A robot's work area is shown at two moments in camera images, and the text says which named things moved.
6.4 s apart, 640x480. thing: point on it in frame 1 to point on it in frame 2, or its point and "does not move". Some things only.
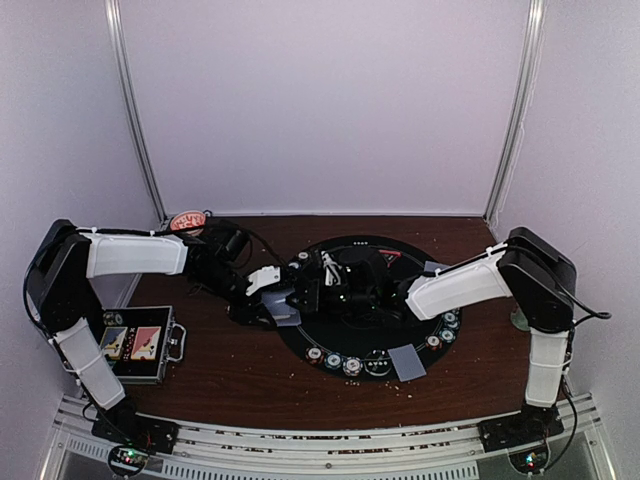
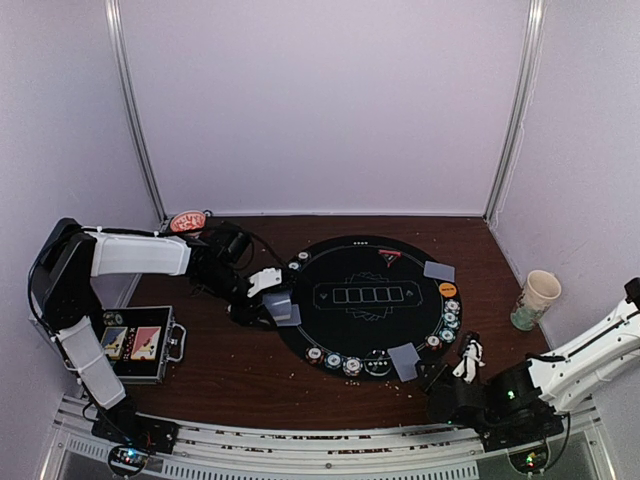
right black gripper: [313, 292] to [440, 372]
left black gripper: [245, 312] does not move
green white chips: [447, 335] does not move
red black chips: [314, 355] does not move
